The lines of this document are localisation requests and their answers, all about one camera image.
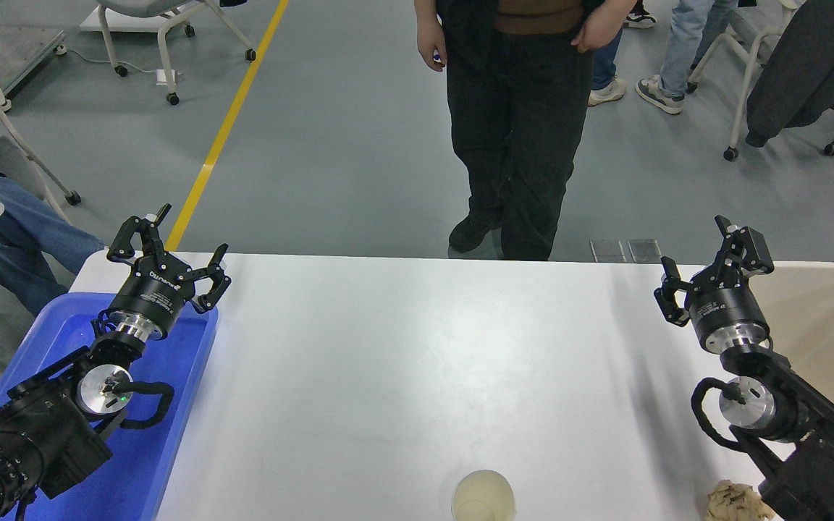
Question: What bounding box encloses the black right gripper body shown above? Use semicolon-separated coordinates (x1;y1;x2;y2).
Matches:
685;277;767;342

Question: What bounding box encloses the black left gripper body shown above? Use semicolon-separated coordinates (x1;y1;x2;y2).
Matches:
109;253;198;332

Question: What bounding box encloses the white paper cup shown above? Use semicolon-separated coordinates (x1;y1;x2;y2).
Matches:
451;470;517;521

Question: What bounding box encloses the crumpled tan paper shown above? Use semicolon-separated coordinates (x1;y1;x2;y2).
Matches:
707;480;776;521

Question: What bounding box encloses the person's left hand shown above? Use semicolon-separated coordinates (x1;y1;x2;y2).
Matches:
573;11;625;54

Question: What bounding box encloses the person's right hand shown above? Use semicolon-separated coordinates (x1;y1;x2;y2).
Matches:
417;18;449;72

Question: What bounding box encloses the large pale bin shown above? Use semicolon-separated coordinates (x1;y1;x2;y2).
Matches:
746;262;834;441

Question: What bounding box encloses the person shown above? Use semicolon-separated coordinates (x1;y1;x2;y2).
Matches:
414;0;639;261
635;0;740;115
589;27;628;107
0;22;106;317
623;0;657;30

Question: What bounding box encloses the yellow floor tape line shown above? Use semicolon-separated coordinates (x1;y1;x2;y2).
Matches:
165;0;291;252

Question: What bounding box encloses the blue plastic tray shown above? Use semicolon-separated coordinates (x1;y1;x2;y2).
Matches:
0;292;219;521

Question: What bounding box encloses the white chair with grey seat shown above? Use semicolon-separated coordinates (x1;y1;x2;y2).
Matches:
0;82;83;225

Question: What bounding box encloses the white chair holding coat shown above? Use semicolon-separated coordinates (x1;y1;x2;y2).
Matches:
687;0;834;161

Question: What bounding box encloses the white chair with casters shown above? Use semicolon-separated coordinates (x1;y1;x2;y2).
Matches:
97;0;257;106

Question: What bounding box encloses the dark coat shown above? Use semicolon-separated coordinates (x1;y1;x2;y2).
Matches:
745;0;834;148

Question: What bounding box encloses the grey floor platform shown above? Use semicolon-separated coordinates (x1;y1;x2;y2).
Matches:
0;27;67;96

